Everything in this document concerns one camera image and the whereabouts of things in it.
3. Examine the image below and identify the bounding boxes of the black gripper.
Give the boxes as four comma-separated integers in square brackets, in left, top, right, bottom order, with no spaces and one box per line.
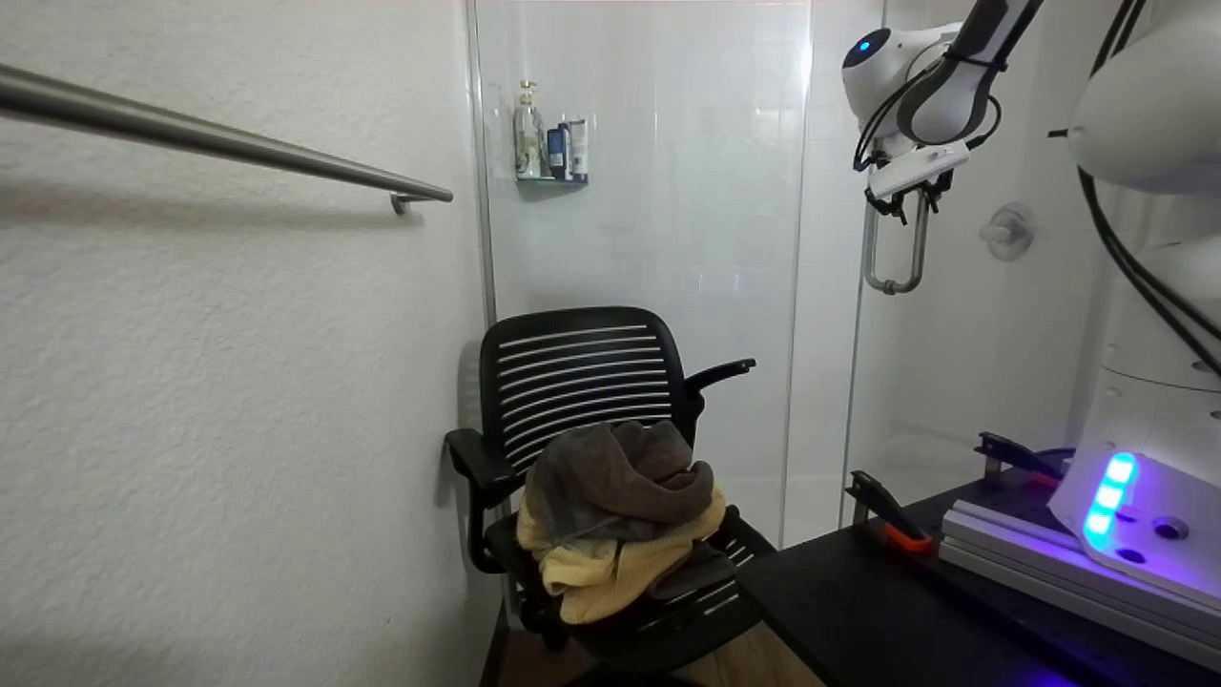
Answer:
[865,160,956,231]

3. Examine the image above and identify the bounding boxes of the brushed metal shower door handle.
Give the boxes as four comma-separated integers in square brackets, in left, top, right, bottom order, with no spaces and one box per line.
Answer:
[857,186,931,303]

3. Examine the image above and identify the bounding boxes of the glass shower door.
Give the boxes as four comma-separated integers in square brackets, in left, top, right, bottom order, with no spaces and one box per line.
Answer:
[834,0,1118,526]

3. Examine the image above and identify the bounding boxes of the fixed glass shower panel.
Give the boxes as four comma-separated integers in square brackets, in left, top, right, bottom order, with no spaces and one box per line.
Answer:
[464,0,819,545]

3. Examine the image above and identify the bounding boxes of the blue shower bottle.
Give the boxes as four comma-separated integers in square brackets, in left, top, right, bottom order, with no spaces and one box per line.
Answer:
[543,119,574,185]

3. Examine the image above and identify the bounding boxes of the glass shower shelf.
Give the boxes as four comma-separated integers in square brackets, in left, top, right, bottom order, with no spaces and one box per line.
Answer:
[511,171,593,204]

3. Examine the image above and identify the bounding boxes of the clear suction cup hook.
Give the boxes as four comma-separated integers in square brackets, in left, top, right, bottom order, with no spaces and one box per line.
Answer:
[976,204,1039,269]

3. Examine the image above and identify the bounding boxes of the black orange bar clamp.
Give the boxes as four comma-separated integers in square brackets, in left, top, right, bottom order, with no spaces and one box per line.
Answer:
[973,427,1081,498]
[843,466,941,565]

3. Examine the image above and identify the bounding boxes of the white blue tube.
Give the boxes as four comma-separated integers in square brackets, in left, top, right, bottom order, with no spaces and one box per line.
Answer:
[566,115,593,185]

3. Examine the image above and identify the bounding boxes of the brown towel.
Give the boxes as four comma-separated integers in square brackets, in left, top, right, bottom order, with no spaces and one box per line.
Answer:
[595,419,720,532]

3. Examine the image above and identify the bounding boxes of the black mesh office chair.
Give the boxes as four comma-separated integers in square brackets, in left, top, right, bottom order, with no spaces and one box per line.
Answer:
[439,303,783,676]

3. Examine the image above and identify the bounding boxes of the black robot table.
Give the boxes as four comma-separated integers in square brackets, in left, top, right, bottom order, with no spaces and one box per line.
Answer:
[734,474,1221,687]

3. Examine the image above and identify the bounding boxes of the grey towel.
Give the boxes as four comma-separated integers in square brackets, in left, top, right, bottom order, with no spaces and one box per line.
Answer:
[518,426,642,550]

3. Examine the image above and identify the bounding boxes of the yellow towel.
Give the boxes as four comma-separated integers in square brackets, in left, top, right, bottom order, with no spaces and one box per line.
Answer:
[511,490,734,630]

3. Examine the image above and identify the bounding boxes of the metal towel bar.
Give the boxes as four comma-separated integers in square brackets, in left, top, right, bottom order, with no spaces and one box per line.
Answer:
[0,62,459,219]

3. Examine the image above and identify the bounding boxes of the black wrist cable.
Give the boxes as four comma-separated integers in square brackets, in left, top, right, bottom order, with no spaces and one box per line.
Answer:
[848,0,1047,180]

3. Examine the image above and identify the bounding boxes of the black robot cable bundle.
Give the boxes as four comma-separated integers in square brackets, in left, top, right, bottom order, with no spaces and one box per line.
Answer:
[1047,0,1221,384]

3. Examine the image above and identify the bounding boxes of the aluminium extrusion rail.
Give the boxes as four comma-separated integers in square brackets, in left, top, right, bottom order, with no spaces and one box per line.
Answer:
[936,494,1221,676]

